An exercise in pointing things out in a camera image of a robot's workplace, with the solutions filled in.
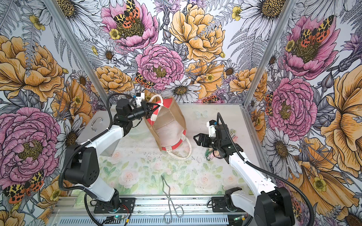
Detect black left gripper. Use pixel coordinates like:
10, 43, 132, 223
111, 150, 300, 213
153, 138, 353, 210
127, 100, 161, 120

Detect burlap tote bag red trim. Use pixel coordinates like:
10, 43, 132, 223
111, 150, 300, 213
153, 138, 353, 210
145, 94, 192, 160

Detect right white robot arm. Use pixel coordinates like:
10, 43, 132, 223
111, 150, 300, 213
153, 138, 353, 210
193, 120, 295, 226

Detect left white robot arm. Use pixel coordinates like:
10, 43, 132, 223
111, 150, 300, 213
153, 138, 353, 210
59, 98, 160, 213

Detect pile of folding fans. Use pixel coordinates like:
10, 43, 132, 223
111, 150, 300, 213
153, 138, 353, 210
206, 130, 242, 163

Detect silver aluminium case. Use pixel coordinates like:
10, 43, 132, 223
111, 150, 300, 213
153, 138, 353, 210
76, 111, 119, 156

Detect metal tongs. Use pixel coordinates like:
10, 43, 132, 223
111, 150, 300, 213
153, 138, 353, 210
161, 175, 184, 225

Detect green patterned packet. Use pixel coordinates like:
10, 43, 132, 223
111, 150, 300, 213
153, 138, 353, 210
72, 190, 86, 202

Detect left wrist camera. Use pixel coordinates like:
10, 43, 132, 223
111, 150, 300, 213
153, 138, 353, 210
134, 92, 145, 107

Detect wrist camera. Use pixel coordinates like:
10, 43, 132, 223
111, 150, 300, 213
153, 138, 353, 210
134, 92, 145, 107
206, 120, 217, 137

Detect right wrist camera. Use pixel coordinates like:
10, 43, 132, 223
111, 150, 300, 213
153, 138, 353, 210
206, 120, 217, 137

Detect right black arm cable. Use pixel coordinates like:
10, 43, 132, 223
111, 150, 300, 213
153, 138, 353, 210
216, 112, 315, 226

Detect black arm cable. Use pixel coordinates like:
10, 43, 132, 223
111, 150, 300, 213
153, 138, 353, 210
216, 112, 315, 226
58, 93, 136, 226

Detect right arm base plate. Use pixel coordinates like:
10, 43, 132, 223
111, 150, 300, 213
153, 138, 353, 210
206, 196, 246, 213

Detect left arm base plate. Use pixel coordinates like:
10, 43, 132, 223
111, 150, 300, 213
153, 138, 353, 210
93, 197, 136, 214

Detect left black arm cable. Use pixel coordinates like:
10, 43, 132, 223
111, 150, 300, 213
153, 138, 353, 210
58, 93, 136, 226

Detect aluminium front rail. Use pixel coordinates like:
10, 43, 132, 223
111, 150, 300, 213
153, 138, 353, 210
50, 194, 295, 218

